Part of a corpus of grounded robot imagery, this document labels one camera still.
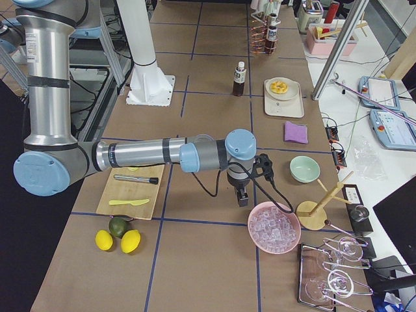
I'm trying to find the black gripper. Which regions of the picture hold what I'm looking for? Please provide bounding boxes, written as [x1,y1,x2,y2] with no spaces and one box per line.
[227,161,254,207]

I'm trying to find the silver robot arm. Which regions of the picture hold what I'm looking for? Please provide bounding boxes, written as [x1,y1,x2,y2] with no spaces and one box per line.
[13,1,256,207]

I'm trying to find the beige bunny tray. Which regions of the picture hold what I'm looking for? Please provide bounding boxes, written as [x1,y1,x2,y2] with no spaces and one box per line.
[264,79,304,118]

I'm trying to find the glass tray with rack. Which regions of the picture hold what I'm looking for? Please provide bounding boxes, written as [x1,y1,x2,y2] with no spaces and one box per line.
[298,220,368,311]

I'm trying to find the tea bottle in rack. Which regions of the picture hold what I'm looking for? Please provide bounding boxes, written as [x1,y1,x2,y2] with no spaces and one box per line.
[264,13,278,54]

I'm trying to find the clear ice cubes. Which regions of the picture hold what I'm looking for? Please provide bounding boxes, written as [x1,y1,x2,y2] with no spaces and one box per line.
[252,206,298,253]

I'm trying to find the pink bowl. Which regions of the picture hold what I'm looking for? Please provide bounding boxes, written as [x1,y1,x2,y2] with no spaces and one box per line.
[248,201,302,255]

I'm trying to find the green ceramic bowl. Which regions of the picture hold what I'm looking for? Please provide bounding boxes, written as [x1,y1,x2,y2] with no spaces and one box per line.
[289,155,320,183]

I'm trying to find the wooden cup stand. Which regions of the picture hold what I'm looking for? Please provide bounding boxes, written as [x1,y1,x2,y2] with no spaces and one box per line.
[296,171,354,230]

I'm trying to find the purple folded cloth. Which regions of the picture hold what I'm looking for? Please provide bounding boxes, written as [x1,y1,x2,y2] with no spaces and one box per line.
[284,121,308,144]

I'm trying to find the lower black orange connector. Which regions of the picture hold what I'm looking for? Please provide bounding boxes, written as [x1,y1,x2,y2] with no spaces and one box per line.
[331,147,347,170]

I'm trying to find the black orange connector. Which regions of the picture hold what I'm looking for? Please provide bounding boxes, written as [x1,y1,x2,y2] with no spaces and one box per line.
[331,147,347,170]
[325,125,339,142]

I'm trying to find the yellow plastic knife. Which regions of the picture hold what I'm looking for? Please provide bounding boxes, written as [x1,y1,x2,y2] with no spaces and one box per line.
[109,199,150,206]

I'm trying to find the upper black orange connector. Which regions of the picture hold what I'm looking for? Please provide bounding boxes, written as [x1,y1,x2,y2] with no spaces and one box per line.
[325,125,339,142]

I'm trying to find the cream round plate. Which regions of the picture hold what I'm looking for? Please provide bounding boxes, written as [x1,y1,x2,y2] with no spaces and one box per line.
[265,77,300,101]

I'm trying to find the glazed donut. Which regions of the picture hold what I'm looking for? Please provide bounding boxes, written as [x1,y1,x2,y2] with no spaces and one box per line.
[270,80,289,94]

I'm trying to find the upper wine glass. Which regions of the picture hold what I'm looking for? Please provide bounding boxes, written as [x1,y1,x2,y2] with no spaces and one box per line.
[318,236,371,270]

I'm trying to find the wine glass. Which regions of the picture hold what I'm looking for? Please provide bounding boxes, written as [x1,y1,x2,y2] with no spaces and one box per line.
[305,269,374,304]
[318,236,371,270]

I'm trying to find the black scale with cup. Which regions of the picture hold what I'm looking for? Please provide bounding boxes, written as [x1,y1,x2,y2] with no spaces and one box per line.
[342,184,373,236]

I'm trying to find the right yellow lemon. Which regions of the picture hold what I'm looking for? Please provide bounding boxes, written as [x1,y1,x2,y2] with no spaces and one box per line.
[121,229,141,254]

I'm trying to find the yellow lemon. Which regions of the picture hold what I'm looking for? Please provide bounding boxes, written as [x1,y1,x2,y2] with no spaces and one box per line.
[95,229,113,251]
[121,229,141,254]

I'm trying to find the wooden cutting board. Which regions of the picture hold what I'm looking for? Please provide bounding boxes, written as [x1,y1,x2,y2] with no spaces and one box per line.
[96,165,164,220]

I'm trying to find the green lime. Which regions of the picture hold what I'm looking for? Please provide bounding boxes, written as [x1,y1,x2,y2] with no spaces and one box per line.
[109,217,129,239]

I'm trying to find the lower wine glass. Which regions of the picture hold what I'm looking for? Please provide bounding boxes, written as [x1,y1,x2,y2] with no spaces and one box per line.
[305,269,374,304]

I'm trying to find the clear plastic bag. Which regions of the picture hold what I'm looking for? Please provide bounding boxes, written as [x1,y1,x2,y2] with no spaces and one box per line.
[352,136,387,181]

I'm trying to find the left yellow lemon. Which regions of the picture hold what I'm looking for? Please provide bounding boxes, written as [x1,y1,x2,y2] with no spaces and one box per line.
[95,229,113,251]

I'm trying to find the lower teach pendant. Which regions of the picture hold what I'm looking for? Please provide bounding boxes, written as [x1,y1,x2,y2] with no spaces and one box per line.
[370,109,415,151]

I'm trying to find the teach pendant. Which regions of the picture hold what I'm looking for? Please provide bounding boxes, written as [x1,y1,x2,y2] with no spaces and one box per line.
[370,109,415,151]
[358,76,400,111]

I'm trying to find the upper teach pendant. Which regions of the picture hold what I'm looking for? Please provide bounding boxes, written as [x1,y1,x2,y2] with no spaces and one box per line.
[358,76,400,111]

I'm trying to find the pink storage box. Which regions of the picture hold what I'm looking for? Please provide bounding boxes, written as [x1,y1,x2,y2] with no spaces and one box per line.
[306,23,359,56]

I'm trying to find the white toaster appliance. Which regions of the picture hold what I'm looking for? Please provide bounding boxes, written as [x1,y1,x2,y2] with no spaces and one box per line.
[297,1,324,34]

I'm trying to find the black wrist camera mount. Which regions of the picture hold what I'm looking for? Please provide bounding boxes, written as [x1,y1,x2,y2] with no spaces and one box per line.
[252,153,274,183]

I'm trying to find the steel black-handled tool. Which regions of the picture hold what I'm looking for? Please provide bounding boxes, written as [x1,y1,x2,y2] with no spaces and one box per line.
[113,174,159,185]

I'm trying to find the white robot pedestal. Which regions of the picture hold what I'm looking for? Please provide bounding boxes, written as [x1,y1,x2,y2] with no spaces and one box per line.
[117,0,176,107]

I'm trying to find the copper wire bottle rack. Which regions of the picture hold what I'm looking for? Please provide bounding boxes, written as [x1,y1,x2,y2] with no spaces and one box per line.
[250,12,281,55]

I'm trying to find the aluminium frame post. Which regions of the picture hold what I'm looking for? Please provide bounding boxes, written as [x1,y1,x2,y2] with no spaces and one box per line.
[311,0,369,100]

